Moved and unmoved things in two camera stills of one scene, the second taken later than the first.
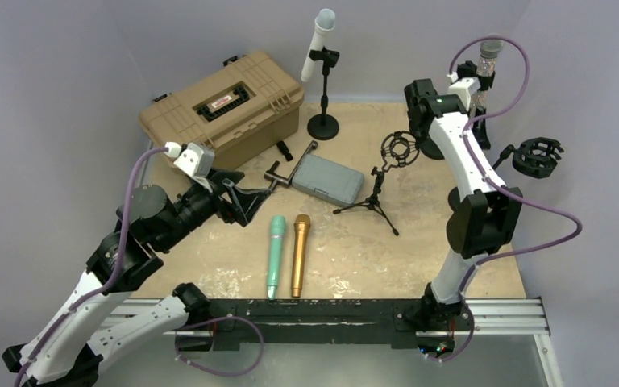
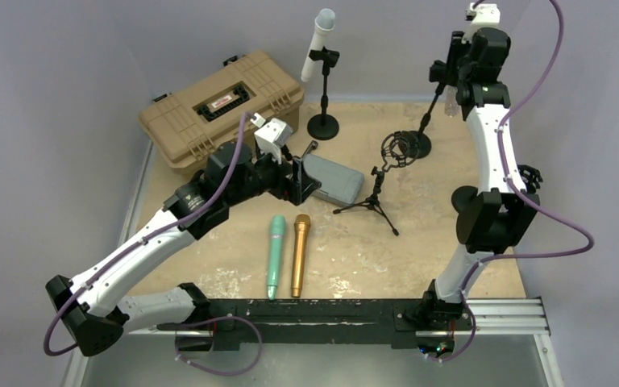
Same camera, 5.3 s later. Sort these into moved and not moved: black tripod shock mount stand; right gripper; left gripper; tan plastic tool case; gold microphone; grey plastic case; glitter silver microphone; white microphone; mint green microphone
Moved: glitter silver microphone; left gripper; right gripper
Not moved: white microphone; grey plastic case; gold microphone; mint green microphone; black tripod shock mount stand; tan plastic tool case
